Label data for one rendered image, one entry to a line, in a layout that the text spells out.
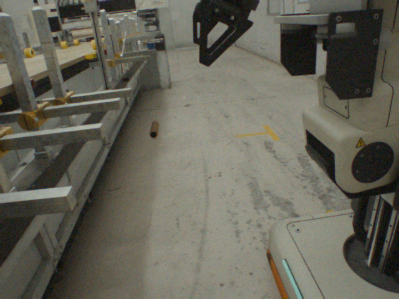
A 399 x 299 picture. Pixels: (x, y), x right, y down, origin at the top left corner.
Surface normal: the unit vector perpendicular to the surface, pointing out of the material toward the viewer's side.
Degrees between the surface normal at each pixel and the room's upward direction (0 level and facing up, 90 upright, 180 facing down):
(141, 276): 0
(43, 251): 90
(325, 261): 0
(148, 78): 90
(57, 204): 90
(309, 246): 0
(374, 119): 90
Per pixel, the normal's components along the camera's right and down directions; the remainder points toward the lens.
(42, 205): 0.09, 0.41
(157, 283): -0.08, -0.91
